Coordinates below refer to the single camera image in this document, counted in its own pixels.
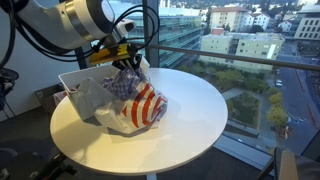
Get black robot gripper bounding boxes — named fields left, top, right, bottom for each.
left=88, top=42, right=143, bottom=72

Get purple checkered floral cloth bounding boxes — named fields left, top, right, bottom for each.
left=102, top=66, right=148, bottom=101

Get white plastic bag red stripes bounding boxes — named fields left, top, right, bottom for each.
left=77, top=55, right=169, bottom=135

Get white plastic storage box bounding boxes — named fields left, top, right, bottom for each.
left=58, top=64, right=122, bottom=121

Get pale crumpled material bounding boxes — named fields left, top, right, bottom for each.
left=52, top=90, right=67, bottom=107

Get brown cardboard box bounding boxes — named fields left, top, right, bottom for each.
left=34, top=83, right=63, bottom=116

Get dark vertical window mullion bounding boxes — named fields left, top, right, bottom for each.
left=142, top=0, right=160, bottom=69

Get glass office building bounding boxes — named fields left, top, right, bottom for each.
left=109, top=1, right=204, bottom=68

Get metal window railing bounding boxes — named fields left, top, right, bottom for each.
left=146, top=43, right=320, bottom=73

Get orange roofed building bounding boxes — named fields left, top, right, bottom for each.
left=209, top=5, right=249, bottom=33

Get black office chair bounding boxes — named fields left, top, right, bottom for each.
left=0, top=67, right=20, bottom=114

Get cream low building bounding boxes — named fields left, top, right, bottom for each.
left=198, top=32, right=286, bottom=73

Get black tripod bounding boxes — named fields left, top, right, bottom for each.
left=29, top=153, right=78, bottom=180

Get yellow-green tree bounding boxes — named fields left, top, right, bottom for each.
left=266, top=105, right=289, bottom=128

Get beige gridded building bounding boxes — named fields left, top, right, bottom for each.
left=293, top=13, right=320, bottom=42

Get wooden armrest chair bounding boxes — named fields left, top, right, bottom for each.
left=256, top=146, right=320, bottom=180

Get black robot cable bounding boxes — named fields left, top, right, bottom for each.
left=0, top=0, right=161, bottom=70

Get dark slanted window post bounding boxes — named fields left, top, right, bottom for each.
left=73, top=46, right=88, bottom=70

